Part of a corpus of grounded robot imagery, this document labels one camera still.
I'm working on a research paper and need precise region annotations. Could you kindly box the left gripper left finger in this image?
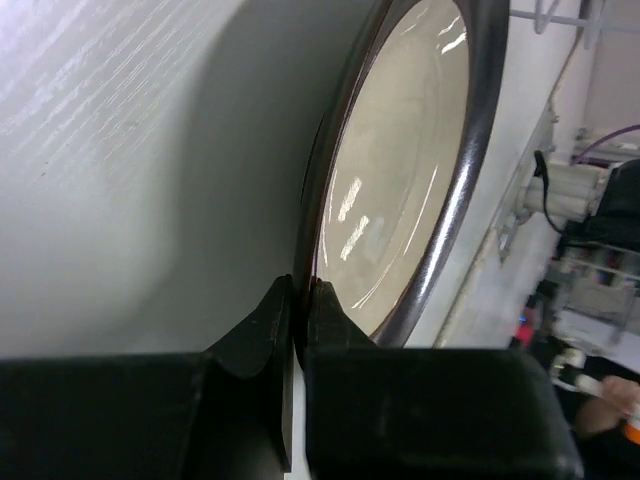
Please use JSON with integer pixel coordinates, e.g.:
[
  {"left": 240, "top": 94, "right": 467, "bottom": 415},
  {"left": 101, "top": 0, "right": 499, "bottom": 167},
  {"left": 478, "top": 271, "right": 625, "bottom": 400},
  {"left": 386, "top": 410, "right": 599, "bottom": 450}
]
[{"left": 1, "top": 276, "right": 293, "bottom": 479}]

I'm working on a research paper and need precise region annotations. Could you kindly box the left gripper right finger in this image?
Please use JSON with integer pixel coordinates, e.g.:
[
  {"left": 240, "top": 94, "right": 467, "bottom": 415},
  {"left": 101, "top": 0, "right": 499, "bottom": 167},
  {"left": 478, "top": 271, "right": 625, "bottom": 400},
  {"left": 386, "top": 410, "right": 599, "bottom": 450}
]
[{"left": 303, "top": 282, "right": 584, "bottom": 479}]

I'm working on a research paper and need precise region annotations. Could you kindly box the grey rim plate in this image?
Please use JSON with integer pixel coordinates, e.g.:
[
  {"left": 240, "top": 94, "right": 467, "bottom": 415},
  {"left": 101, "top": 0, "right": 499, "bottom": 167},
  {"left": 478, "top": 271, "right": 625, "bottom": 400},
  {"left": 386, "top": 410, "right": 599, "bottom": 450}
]
[{"left": 293, "top": 1, "right": 510, "bottom": 358}]

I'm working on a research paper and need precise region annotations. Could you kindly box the person hand in background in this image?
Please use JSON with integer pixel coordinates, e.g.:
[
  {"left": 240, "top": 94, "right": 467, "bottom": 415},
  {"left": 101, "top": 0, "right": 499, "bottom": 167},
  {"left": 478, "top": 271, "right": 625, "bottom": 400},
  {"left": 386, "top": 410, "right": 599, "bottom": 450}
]
[{"left": 574, "top": 376, "right": 639, "bottom": 438}]

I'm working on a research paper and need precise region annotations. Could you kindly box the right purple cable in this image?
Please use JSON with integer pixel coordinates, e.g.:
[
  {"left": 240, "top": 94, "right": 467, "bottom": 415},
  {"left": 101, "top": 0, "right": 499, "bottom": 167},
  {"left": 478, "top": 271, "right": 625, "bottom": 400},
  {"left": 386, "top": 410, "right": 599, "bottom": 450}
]
[{"left": 569, "top": 124, "right": 640, "bottom": 166}]

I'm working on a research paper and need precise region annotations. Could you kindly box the white wire dish rack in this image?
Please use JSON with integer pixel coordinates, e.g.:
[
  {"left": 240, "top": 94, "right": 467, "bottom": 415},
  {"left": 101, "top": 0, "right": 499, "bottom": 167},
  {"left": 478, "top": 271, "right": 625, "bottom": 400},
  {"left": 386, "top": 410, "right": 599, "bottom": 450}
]
[{"left": 509, "top": 0, "right": 640, "bottom": 51}]

